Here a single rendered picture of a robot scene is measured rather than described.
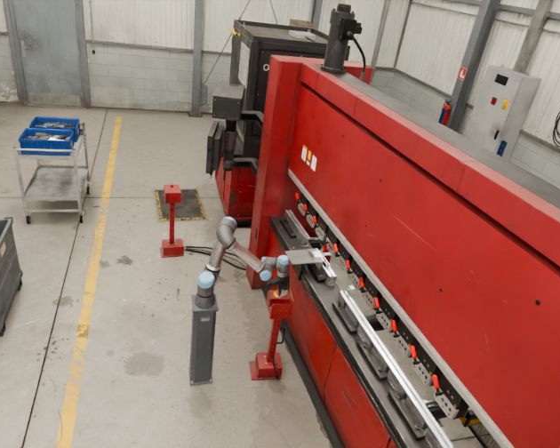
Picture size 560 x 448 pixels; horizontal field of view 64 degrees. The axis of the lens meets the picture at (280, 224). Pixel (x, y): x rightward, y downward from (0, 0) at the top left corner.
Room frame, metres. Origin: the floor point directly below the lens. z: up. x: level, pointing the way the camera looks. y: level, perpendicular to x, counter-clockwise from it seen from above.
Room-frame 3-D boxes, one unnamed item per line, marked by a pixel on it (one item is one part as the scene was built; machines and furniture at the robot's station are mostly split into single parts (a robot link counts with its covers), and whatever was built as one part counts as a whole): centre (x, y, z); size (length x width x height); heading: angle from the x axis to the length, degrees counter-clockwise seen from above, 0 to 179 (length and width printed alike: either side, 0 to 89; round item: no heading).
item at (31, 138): (4.60, 2.71, 0.92); 0.50 x 0.36 x 0.18; 108
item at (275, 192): (3.98, -0.15, 1.15); 0.85 x 0.25 x 2.30; 113
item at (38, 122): (5.01, 2.82, 0.92); 0.50 x 0.36 x 0.18; 108
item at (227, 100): (3.98, 0.62, 1.53); 0.51 x 0.25 x 0.85; 5
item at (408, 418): (1.69, -0.85, 0.89); 0.30 x 0.05 x 0.03; 23
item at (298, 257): (2.96, -0.23, 1.00); 0.26 x 0.18 x 0.01; 113
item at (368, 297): (2.30, -0.66, 1.24); 0.15 x 0.09 x 0.17; 23
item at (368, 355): (2.06, -0.70, 0.89); 0.30 x 0.05 x 0.03; 23
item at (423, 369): (1.74, -0.89, 1.24); 0.15 x 0.09 x 0.17; 23
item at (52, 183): (4.77, 2.75, 0.47); 0.90 x 0.66 x 0.95; 18
